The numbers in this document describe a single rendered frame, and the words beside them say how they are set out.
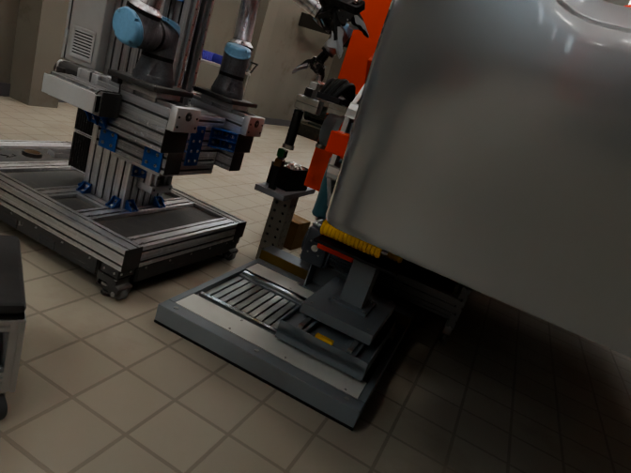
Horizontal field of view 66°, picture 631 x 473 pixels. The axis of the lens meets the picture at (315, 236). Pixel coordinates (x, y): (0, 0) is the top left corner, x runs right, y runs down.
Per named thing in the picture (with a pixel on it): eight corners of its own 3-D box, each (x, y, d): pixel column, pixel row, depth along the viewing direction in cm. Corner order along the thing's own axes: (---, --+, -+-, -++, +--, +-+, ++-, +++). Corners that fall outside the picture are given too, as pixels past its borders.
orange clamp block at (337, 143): (353, 158, 163) (345, 159, 155) (332, 150, 165) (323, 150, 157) (360, 137, 161) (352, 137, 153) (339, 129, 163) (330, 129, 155)
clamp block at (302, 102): (315, 114, 173) (319, 99, 172) (293, 106, 176) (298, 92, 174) (320, 115, 178) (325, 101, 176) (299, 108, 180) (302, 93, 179)
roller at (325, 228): (382, 263, 178) (388, 249, 177) (312, 232, 187) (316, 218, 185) (386, 259, 184) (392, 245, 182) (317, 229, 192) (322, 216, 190)
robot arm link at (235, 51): (217, 69, 219) (224, 38, 215) (221, 69, 232) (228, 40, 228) (243, 78, 221) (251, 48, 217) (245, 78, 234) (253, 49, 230)
